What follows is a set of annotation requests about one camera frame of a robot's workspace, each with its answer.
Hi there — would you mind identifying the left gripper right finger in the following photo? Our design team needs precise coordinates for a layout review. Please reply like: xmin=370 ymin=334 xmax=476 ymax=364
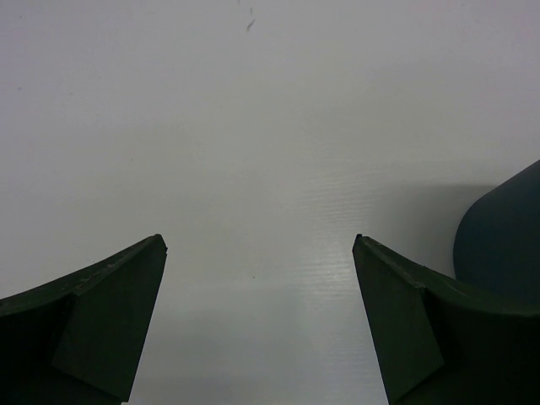
xmin=353 ymin=235 xmax=539 ymax=404

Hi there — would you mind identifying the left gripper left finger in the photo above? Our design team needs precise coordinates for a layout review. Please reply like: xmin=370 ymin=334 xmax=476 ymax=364
xmin=1 ymin=234 xmax=167 ymax=404

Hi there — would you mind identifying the dark grey plastic bin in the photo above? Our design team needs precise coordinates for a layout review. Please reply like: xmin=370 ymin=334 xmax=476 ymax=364
xmin=453 ymin=162 xmax=539 ymax=305

